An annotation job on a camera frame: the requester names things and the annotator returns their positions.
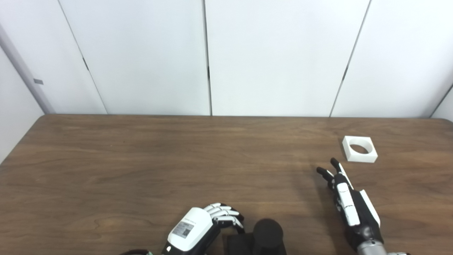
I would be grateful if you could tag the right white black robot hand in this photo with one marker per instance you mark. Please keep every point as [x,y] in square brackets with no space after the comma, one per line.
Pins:
[347,205]

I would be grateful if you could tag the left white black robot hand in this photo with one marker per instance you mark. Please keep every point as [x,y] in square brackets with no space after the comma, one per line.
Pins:
[187,230]

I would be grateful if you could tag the white square piece with hole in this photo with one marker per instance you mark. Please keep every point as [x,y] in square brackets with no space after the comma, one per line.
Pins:
[359,157]

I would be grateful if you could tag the black peg with square base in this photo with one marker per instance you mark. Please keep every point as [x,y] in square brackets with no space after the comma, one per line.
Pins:
[268,235]

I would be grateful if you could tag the small grey wall label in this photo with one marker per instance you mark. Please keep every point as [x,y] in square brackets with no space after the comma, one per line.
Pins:
[38,81]

